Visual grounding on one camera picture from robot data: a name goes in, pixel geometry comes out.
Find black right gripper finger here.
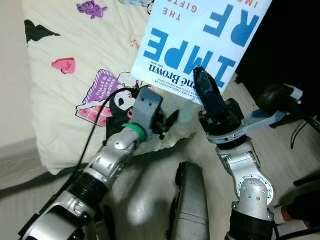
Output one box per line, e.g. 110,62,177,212
192,66,230,117

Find white book blue letters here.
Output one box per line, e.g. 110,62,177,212
130,0,273,106

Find cream mattress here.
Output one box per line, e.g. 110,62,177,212
0,0,56,201

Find grey robot right leg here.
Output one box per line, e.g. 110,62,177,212
170,161,211,240

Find cream cartoon print quilt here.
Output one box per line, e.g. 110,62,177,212
21,0,206,176

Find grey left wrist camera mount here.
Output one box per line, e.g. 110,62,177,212
127,86,163,133

